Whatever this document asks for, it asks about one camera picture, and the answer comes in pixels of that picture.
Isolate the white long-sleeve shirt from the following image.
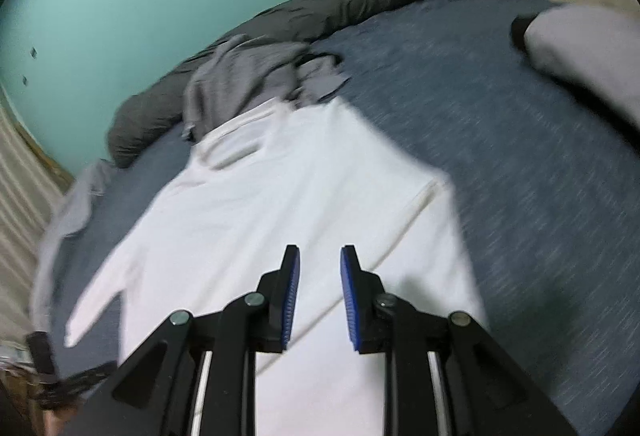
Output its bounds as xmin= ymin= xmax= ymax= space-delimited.
xmin=64 ymin=99 xmax=485 ymax=435

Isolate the person's left hand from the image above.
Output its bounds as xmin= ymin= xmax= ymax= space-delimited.
xmin=42 ymin=406 xmax=78 ymax=436

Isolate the light grey crumpled sheet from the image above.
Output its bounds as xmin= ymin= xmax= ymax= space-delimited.
xmin=29 ymin=159 xmax=119 ymax=332

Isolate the beige striped curtain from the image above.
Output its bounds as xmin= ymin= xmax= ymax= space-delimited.
xmin=0 ymin=108 xmax=63 ymax=344

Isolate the blue patterned bed cover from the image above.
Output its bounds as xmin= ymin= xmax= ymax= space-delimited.
xmin=50 ymin=0 xmax=639 ymax=435

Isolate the grey knit sweater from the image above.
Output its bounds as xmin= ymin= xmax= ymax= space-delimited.
xmin=182 ymin=35 xmax=349 ymax=142

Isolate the light grey pillow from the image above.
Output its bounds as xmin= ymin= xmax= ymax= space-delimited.
xmin=511 ymin=4 xmax=639 ymax=125

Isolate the dark grey rolled duvet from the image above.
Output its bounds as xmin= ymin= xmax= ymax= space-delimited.
xmin=106 ymin=0 xmax=419 ymax=168

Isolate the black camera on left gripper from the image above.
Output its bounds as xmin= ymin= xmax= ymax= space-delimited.
xmin=26 ymin=331 xmax=60 ymax=385

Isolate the wooden frame by wall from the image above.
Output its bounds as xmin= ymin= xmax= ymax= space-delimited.
xmin=13 ymin=120 xmax=75 ymax=192

